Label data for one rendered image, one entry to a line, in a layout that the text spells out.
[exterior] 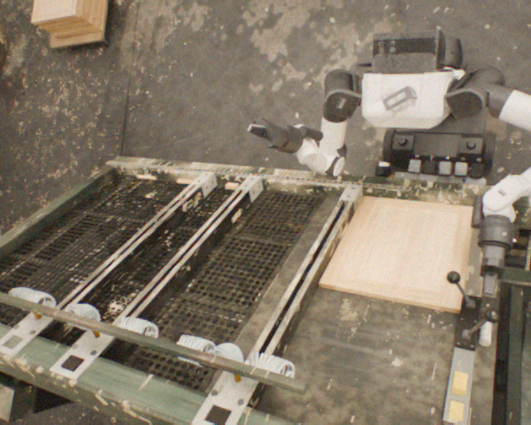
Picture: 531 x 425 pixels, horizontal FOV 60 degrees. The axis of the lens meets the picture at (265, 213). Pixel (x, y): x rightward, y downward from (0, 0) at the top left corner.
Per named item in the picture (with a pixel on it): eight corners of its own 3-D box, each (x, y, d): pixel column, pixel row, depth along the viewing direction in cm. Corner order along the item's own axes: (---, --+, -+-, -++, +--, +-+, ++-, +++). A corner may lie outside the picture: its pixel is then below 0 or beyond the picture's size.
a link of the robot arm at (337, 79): (322, 104, 170) (326, 70, 161) (347, 105, 170) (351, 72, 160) (322, 122, 162) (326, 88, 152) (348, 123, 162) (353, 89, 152)
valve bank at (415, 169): (496, 166, 203) (497, 153, 181) (491, 197, 202) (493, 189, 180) (382, 158, 224) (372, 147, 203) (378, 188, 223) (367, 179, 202)
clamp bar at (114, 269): (220, 185, 225) (210, 140, 212) (27, 379, 138) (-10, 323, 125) (203, 183, 229) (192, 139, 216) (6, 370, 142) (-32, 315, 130)
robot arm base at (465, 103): (465, 97, 153) (462, 65, 147) (506, 98, 144) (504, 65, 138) (445, 121, 146) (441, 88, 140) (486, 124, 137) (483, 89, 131)
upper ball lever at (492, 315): (471, 336, 124) (504, 310, 114) (469, 346, 121) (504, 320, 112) (457, 328, 124) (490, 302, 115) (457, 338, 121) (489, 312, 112)
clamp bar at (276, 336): (367, 200, 193) (365, 148, 181) (236, 463, 107) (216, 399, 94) (344, 197, 198) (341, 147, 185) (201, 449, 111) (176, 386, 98)
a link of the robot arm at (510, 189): (500, 226, 132) (539, 196, 129) (493, 212, 126) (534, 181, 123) (484, 212, 136) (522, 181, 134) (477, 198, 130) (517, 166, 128)
